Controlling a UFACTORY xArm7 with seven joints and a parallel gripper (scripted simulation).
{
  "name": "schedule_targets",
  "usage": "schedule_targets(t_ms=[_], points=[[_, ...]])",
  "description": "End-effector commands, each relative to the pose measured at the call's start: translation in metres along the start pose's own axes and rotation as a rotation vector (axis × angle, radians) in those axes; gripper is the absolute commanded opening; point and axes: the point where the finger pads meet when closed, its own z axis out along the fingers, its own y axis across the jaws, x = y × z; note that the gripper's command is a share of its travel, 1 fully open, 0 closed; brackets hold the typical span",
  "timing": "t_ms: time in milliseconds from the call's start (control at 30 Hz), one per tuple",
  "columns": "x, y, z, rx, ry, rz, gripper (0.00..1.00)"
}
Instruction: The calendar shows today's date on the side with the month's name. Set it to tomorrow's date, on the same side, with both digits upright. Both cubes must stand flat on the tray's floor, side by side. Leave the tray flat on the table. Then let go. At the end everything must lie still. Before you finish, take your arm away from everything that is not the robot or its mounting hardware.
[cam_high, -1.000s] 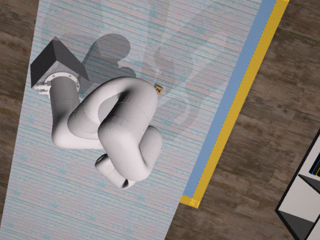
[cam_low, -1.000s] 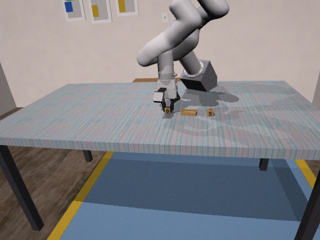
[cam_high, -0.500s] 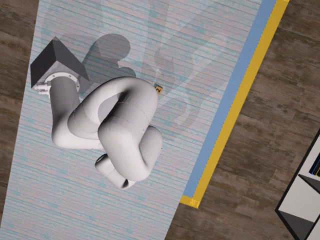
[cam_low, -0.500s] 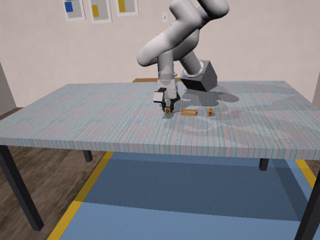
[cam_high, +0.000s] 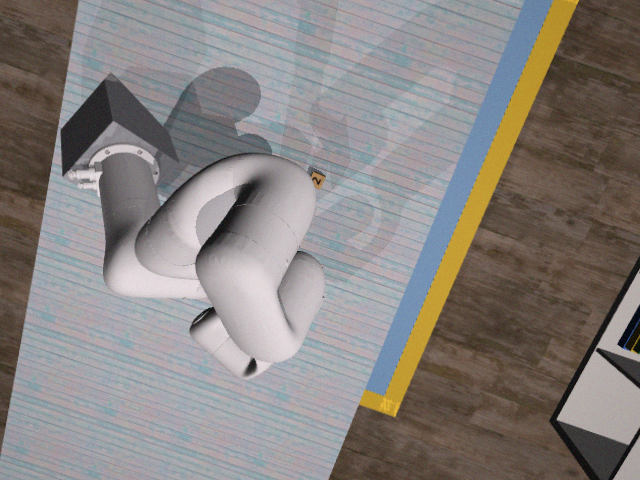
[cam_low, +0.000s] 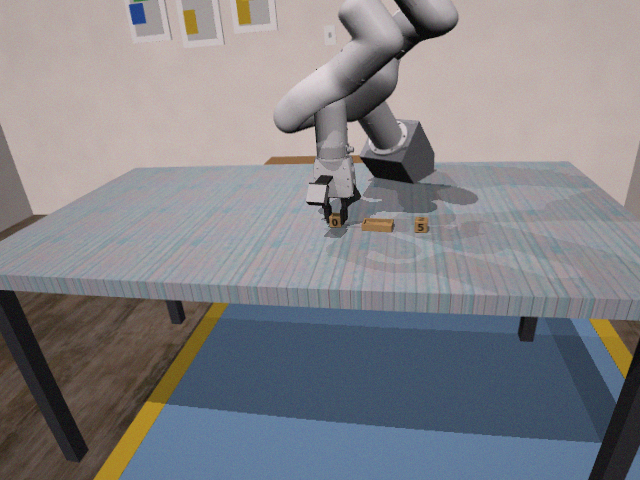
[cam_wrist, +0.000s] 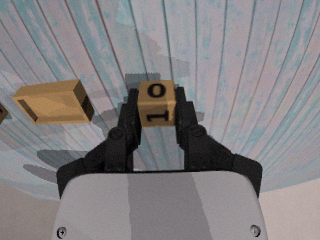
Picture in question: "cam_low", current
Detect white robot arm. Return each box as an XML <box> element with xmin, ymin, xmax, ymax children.
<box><xmin>274</xmin><ymin>0</ymin><xmax>459</xmax><ymax>160</ymax></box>

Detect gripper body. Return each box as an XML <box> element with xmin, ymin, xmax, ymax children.
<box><xmin>313</xmin><ymin>155</ymin><xmax>356</xmax><ymax>198</ymax></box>

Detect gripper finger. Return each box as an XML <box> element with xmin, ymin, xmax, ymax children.
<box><xmin>340</xmin><ymin>184</ymin><xmax>361</xmax><ymax>224</ymax></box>
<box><xmin>322</xmin><ymin>198</ymin><xmax>332</xmax><ymax>224</ymax></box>

